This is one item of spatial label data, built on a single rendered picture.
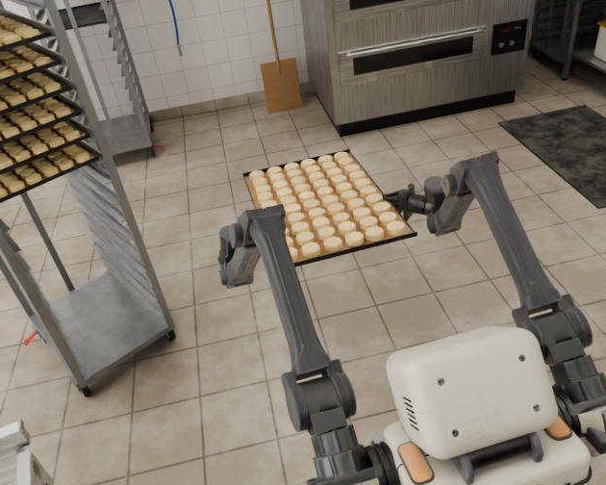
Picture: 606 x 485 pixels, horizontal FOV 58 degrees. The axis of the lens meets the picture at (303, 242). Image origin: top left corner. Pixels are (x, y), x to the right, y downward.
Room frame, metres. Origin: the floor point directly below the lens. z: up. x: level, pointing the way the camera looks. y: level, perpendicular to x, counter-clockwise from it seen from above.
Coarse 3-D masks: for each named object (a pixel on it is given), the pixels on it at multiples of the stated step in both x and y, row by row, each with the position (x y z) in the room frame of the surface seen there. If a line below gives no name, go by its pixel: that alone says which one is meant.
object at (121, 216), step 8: (64, 176) 2.31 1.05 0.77; (72, 176) 2.28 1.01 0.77; (80, 184) 2.21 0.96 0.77; (88, 192) 2.12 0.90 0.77; (96, 192) 2.07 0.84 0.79; (96, 200) 2.04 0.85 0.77; (104, 200) 2.02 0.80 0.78; (104, 208) 1.97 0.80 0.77; (112, 208) 1.96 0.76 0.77; (120, 216) 1.89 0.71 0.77
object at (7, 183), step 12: (72, 144) 1.99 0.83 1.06; (48, 156) 1.92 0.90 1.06; (60, 156) 1.90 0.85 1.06; (72, 156) 1.90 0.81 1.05; (84, 156) 1.87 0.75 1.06; (24, 168) 1.84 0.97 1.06; (36, 168) 1.87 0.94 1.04; (48, 168) 1.81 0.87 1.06; (60, 168) 1.84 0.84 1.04; (0, 180) 1.80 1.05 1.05; (12, 180) 1.76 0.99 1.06; (24, 180) 1.79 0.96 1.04; (36, 180) 1.75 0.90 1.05; (0, 192) 1.68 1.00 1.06; (12, 192) 1.71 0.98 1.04
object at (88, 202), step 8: (72, 184) 2.34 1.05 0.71; (72, 192) 2.30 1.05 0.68; (80, 192) 2.27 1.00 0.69; (80, 200) 2.22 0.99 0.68; (88, 200) 2.20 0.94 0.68; (96, 208) 2.13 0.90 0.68; (104, 216) 2.06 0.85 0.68; (112, 216) 2.00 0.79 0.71; (112, 224) 1.98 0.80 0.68; (120, 224) 1.94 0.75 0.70; (120, 232) 1.91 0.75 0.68; (128, 232) 1.89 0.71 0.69; (128, 240) 1.85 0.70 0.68
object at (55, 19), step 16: (48, 0) 1.87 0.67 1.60; (48, 16) 1.88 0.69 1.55; (64, 32) 1.88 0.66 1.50; (64, 48) 1.86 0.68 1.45; (80, 80) 1.87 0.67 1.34; (80, 96) 1.87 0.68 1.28; (96, 128) 1.87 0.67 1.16; (112, 160) 1.87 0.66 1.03; (112, 176) 1.86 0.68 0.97; (128, 208) 1.87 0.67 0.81; (128, 224) 1.87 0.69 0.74; (144, 256) 1.87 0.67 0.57; (160, 288) 1.88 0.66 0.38; (160, 304) 1.86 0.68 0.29
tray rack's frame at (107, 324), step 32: (0, 0) 2.36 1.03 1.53; (0, 256) 2.09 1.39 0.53; (96, 288) 2.22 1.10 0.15; (32, 320) 2.04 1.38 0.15; (64, 320) 2.01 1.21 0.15; (96, 320) 1.97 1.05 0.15; (128, 320) 1.94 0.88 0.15; (160, 320) 1.91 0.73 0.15; (96, 352) 1.76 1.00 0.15; (128, 352) 1.73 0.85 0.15
